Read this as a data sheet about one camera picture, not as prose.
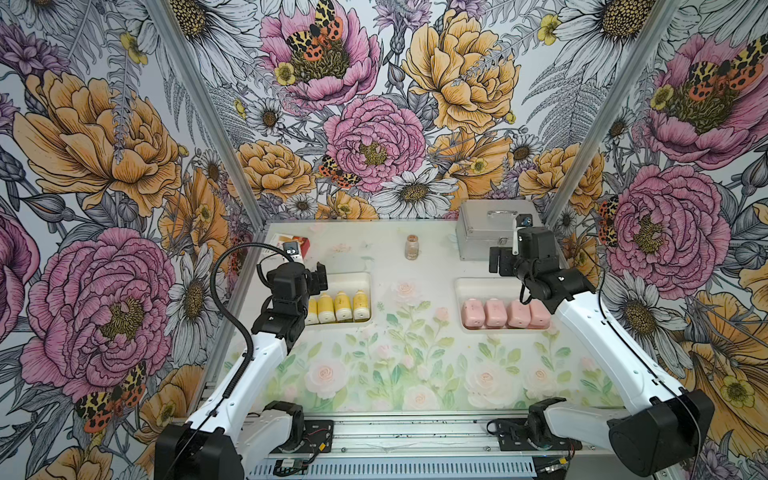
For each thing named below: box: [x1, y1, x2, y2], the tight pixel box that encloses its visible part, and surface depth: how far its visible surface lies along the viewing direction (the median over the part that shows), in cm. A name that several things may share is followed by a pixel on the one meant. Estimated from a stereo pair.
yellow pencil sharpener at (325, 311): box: [317, 293, 336, 324], surface depth 91 cm
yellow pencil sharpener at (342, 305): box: [334, 290, 353, 322], surface depth 91 cm
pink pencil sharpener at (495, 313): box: [485, 297, 507, 329], surface depth 91 cm
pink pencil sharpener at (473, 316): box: [461, 298, 485, 330], surface depth 91 cm
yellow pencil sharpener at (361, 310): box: [353, 290, 371, 322], surface depth 91 cm
